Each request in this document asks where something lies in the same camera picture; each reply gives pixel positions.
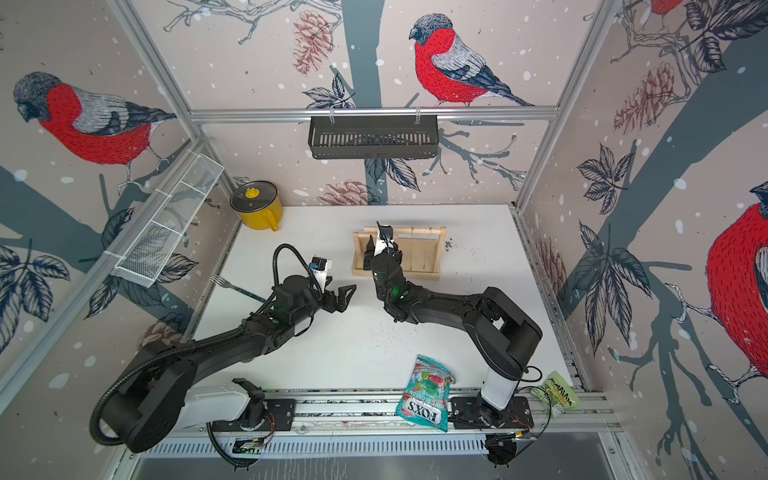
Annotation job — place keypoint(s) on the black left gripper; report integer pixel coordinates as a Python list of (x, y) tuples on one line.
[(342, 293)]

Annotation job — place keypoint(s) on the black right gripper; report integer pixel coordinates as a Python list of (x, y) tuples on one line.
[(370, 262)]

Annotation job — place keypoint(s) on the wooden jewelry display stand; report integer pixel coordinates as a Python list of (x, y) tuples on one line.
[(422, 250)]

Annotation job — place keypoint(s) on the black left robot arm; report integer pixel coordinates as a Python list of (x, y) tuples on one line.
[(145, 402)]

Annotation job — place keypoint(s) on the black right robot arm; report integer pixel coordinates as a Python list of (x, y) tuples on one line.
[(503, 333)]

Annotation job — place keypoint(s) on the yellow pot with lid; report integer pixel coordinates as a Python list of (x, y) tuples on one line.
[(258, 205)]

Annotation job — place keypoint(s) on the Fox's candy bag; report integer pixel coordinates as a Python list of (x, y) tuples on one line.
[(425, 400)]

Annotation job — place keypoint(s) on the green paper label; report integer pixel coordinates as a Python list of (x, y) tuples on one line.
[(557, 396)]

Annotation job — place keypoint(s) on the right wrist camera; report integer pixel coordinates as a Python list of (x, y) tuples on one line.
[(384, 239)]

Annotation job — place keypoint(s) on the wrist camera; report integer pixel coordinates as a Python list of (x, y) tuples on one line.
[(320, 268), (384, 239)]

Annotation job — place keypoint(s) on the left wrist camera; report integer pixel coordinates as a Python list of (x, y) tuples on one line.
[(320, 268)]

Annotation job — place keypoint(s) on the fork with green handle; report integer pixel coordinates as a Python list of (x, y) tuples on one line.
[(219, 281)]

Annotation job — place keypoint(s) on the black hanging wire basket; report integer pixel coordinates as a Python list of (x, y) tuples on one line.
[(374, 137)]

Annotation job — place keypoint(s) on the aluminium front rail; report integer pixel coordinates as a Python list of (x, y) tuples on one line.
[(359, 411)]

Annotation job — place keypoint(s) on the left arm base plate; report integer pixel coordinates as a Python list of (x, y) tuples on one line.
[(270, 415)]

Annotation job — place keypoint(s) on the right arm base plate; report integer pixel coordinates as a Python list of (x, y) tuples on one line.
[(472, 412)]

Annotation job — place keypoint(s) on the white wire wall shelf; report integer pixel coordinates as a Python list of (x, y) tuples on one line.
[(149, 258)]

